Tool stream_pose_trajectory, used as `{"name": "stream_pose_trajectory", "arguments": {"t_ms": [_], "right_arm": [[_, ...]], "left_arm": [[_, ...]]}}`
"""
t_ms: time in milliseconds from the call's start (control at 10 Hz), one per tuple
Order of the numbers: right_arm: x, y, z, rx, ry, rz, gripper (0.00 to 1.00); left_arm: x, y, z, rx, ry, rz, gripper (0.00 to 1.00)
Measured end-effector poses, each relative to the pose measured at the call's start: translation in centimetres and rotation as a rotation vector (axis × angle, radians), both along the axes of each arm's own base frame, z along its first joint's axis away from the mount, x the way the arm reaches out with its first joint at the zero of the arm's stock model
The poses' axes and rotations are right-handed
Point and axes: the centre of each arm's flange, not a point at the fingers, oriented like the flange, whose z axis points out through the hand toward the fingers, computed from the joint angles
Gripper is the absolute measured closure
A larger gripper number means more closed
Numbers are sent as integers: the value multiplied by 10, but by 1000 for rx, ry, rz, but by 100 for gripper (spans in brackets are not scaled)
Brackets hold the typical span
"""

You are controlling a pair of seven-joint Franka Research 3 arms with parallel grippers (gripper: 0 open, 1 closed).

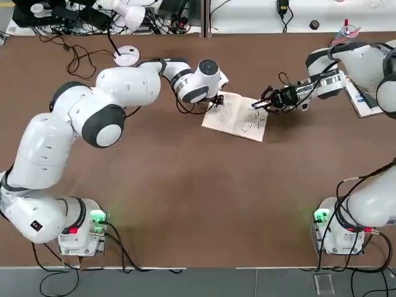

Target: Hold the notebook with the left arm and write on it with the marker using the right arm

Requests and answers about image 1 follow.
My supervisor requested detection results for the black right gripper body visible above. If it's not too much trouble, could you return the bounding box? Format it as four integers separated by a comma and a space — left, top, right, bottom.
276, 86, 303, 110

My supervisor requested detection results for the lined paper notebook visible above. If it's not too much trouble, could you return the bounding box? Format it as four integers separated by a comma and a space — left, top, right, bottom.
201, 90, 269, 143

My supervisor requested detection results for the clear pen cup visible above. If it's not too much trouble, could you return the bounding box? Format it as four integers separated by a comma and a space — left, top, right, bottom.
332, 26, 361, 45

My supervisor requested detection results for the white desk lamp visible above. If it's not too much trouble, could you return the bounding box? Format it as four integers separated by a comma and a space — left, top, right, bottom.
106, 0, 146, 67

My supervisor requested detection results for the clear floor plate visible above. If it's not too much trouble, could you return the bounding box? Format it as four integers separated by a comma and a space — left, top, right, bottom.
314, 272, 335, 295

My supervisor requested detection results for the white round disc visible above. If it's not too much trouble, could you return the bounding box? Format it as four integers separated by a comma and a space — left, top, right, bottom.
29, 2, 52, 18

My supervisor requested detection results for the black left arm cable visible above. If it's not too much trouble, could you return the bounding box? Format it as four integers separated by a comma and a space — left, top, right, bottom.
156, 57, 217, 116

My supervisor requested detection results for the aluminium frame post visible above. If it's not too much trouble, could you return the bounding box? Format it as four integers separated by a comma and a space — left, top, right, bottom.
200, 0, 214, 38

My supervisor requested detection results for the black lamp cable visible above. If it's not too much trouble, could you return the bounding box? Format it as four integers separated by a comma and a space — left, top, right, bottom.
63, 30, 124, 82

